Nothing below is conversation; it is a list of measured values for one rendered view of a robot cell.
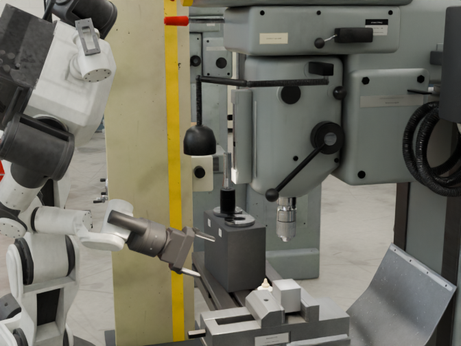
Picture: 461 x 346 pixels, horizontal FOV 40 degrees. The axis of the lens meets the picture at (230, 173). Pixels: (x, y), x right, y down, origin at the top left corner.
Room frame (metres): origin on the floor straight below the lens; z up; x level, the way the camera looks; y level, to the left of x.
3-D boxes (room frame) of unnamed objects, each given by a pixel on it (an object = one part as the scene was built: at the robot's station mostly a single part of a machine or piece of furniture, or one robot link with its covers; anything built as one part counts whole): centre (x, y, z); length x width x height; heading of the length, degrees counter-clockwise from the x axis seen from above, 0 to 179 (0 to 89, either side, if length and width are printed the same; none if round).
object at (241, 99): (1.43, -0.03, 1.45); 0.04 x 0.04 x 0.21; 14
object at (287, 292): (1.45, -0.13, 1.05); 0.06 x 0.05 x 0.06; 16
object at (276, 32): (1.46, -0.17, 1.68); 0.34 x 0.24 x 0.10; 104
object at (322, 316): (1.44, -0.11, 0.99); 0.35 x 0.15 x 0.11; 106
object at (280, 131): (1.45, -0.14, 1.47); 0.21 x 0.19 x 0.32; 14
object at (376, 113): (1.50, -0.32, 1.47); 0.24 x 0.19 x 0.26; 14
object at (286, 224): (1.45, -0.13, 1.23); 0.05 x 0.05 x 0.06
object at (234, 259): (1.84, -0.01, 1.03); 0.22 x 0.12 x 0.20; 20
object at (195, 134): (1.38, 0.07, 1.45); 0.07 x 0.07 x 0.06
